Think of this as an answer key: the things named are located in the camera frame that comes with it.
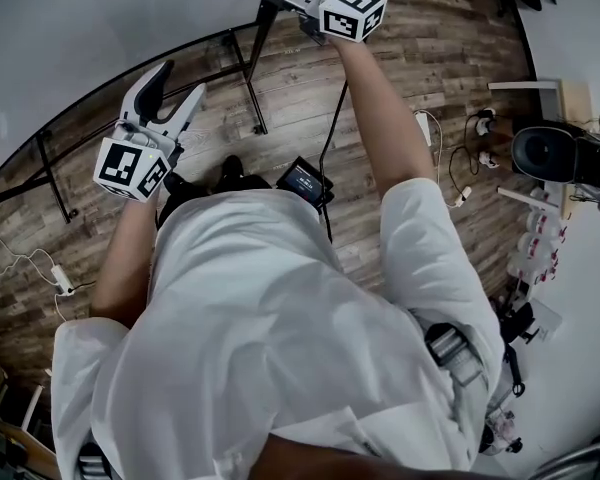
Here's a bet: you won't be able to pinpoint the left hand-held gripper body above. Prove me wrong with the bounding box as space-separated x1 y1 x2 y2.
92 116 187 203

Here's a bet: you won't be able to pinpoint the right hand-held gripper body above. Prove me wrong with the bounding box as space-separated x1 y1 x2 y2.
298 0 389 45

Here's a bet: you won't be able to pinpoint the person's right forearm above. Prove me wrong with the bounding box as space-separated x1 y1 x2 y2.
327 35 436 202

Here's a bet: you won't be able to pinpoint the person's left forearm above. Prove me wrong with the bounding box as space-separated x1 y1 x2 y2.
88 195 161 329

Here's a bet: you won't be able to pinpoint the person's right black shoe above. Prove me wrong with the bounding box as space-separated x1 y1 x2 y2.
221 154 245 182

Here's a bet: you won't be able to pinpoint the person's black trousers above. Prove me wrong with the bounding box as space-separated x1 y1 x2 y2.
157 165 276 229

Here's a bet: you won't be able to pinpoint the white power strip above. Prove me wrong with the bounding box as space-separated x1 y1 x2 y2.
49 263 76 297
413 110 435 147

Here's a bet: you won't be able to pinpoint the small black display device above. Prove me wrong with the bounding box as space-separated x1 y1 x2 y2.
274 155 336 210

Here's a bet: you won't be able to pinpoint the person's white shirt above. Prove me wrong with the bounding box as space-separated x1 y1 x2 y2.
51 175 506 480

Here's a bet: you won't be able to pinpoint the white table with wooden top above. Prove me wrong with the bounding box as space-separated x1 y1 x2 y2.
487 78 597 222

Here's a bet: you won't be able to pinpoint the black round chair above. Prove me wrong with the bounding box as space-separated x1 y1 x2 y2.
509 125 582 185

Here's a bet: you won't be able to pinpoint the grey harness buckle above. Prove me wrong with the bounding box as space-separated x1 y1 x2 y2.
423 321 486 387
77 442 112 480

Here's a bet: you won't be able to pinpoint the pack of water bottles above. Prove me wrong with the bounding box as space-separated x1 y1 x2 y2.
506 206 567 289

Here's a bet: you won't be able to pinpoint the black cable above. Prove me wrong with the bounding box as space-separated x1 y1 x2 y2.
317 80 351 244

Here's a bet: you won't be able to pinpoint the white cable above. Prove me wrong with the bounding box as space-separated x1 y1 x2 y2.
419 110 474 209
0 210 99 322

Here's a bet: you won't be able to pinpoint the grey head mount rim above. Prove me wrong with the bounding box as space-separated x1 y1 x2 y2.
522 437 600 480

